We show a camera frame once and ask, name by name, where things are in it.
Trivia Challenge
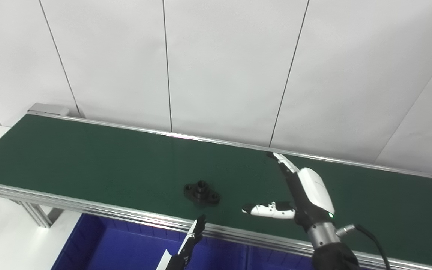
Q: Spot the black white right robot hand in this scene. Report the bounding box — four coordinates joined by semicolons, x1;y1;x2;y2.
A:
242;152;336;231

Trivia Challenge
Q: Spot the grey conveyor motor housing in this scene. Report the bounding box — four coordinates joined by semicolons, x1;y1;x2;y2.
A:
27;103;85;119

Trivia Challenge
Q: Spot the blue plastic bin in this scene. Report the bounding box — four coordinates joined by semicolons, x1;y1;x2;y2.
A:
246;246;314;270
51;213;250;270

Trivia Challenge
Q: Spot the green conveyor belt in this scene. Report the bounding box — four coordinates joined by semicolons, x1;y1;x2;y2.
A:
0;114;432;263
0;112;432;270

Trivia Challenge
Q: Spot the black flanged machine part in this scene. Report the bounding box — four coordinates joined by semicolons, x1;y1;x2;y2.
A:
184;180;221;207

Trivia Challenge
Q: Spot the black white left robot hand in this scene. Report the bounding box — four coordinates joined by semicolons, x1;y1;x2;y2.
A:
156;214;208;270

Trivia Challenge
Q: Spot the aluminium conveyor leg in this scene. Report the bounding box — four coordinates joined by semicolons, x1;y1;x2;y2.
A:
10;199;65;228

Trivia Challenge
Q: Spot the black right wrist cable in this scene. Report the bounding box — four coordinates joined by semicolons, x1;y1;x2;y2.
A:
336;224;391;270

